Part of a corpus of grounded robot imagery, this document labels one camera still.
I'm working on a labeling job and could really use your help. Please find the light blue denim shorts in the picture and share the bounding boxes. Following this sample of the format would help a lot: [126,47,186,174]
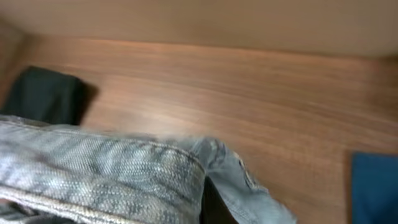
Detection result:
[1,116,297,223]

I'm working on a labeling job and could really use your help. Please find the folded black shorts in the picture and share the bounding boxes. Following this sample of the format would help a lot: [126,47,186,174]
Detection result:
[1,67,90,125]

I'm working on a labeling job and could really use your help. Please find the blue garment pile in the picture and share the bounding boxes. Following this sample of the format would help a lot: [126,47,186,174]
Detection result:
[351,152,397,224]

